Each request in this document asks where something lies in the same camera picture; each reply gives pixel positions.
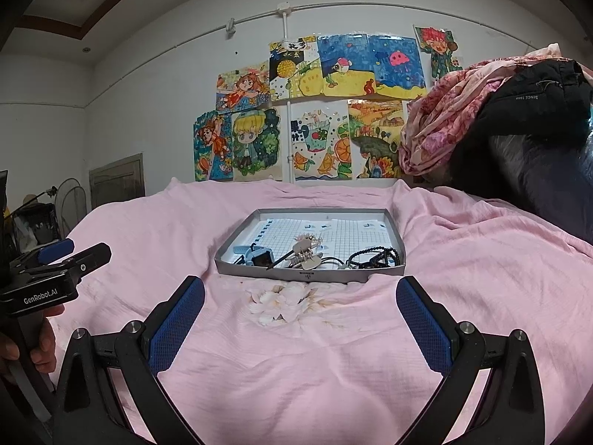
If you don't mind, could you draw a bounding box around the standing fan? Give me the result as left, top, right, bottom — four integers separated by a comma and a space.
8, 177, 90, 251

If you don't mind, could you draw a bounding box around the grey tray with grid paper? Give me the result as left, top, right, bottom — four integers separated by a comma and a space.
215, 208, 406, 283

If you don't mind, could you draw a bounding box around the brown wooden door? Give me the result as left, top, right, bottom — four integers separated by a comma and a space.
89, 153, 146, 209

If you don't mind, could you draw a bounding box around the blue sea jellyfish drawing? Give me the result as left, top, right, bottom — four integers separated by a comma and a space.
317, 33, 426, 100

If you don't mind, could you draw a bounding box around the landscape sunflower drawing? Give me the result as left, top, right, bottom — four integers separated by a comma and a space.
348, 99, 405, 179

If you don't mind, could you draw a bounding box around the mermaid girl drawing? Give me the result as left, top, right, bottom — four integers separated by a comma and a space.
193, 111, 233, 182

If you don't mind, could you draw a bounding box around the red hair girl drawing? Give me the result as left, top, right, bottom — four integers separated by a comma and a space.
414, 26, 462, 82

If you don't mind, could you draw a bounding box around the light blue kids smartwatch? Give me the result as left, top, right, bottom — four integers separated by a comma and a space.
233, 243, 275, 268

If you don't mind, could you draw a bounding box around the orange hair girl drawing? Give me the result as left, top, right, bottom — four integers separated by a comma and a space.
215, 60, 271, 113

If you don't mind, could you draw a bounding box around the black bead necklace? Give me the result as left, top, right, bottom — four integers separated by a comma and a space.
345, 245, 402, 270

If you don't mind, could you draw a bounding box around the dark hair stick with flowers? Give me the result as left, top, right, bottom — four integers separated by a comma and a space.
267, 237, 297, 269

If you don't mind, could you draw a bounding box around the space yellow planet drawing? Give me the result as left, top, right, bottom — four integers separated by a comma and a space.
268, 35, 324, 102

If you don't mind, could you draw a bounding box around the pink floral folded quilt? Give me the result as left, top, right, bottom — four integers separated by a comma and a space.
398, 43, 566, 176

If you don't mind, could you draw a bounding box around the fruit drink drawing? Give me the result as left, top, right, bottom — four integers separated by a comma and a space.
291, 100, 353, 181

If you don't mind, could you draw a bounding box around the black clothing pile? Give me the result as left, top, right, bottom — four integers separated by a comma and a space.
449, 59, 592, 242

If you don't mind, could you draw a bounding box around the beige hair claw clip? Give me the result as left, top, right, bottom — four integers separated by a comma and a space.
289, 234, 323, 270

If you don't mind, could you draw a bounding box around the person's left hand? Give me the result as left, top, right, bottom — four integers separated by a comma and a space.
0, 304, 64, 375

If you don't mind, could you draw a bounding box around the blond boy drawing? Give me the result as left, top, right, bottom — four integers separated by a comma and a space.
231, 108, 282, 182

